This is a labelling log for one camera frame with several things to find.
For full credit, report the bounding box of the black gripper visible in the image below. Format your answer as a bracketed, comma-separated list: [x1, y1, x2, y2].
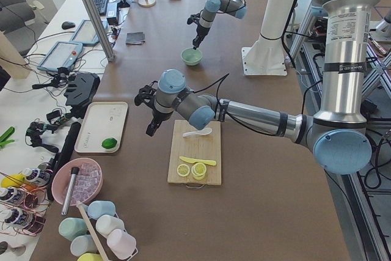
[134, 81, 174, 136]
[187, 12, 211, 50]

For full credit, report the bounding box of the green bowl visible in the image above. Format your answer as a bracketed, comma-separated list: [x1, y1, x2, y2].
[181, 48, 203, 66]

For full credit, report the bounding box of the white ceramic spoon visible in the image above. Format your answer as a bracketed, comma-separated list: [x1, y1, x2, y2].
[183, 127, 213, 138]

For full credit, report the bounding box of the pink ice bowl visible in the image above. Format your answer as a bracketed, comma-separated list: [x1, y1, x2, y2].
[51, 158, 103, 206]

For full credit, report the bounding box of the metal muddler in bowl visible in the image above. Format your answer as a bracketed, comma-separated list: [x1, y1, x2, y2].
[61, 167, 79, 216]

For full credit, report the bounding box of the green lime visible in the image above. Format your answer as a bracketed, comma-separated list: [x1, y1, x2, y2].
[101, 137, 118, 150]

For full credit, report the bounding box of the beige rabbit tray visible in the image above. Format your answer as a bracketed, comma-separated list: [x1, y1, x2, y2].
[74, 101, 128, 154]

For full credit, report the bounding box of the single lemon slice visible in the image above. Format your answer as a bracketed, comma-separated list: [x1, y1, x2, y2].
[177, 164, 191, 177]

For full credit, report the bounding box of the bamboo cutting board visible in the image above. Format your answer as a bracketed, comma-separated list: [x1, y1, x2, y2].
[167, 120, 222, 186]

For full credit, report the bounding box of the top stacked lemon slice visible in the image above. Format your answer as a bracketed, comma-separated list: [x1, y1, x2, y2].
[192, 162, 207, 172]

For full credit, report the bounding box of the grey folded cloth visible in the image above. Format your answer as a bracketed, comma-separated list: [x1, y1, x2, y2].
[125, 32, 145, 45]

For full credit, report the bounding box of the yellow plastic knife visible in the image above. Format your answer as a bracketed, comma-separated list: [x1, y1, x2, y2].
[179, 156, 217, 166]

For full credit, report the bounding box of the light blue plastic cup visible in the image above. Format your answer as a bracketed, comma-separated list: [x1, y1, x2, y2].
[87, 200, 116, 220]

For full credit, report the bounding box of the pale green plastic cup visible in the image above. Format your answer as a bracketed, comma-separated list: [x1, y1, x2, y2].
[95, 215, 125, 238]

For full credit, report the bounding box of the blue teach pendant far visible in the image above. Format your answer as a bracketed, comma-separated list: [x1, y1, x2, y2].
[70, 20, 99, 46]

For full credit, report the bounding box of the blue teach pendant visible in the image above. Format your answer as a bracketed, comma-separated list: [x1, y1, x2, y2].
[70, 20, 99, 46]
[37, 42, 83, 72]

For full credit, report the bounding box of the blue teach pendant near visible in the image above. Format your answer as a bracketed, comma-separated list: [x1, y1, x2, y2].
[37, 42, 83, 72]

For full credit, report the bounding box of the pink plastic cup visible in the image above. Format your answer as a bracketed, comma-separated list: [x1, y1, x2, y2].
[107, 229, 138, 260]

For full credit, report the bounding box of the teal green plastic cup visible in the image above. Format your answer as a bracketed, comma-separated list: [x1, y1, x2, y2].
[58, 218, 87, 241]

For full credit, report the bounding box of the black computer mouse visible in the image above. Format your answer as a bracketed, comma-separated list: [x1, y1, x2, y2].
[61, 21, 76, 30]

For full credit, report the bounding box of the blue grey plastic cup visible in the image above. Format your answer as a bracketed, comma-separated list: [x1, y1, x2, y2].
[70, 235, 98, 257]

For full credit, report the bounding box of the yellow plastic cup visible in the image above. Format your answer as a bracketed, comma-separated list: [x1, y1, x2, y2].
[77, 252, 103, 261]

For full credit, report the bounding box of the green plastic clamp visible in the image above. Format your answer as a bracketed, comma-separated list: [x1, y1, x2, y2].
[0, 127, 15, 149]

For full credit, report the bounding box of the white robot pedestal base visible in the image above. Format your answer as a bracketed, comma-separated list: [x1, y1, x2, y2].
[242, 0, 296, 76]

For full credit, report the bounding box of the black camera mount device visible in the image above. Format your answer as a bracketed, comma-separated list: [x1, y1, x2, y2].
[64, 73, 100, 119]

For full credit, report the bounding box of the aluminium frame post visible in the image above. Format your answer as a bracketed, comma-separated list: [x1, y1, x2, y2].
[82, 0, 115, 62]

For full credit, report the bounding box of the white wire cup rack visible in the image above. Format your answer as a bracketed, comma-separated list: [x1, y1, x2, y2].
[100, 215, 136, 260]

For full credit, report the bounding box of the copper wire bottle rack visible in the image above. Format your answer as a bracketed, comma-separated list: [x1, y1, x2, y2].
[1, 173, 51, 237]

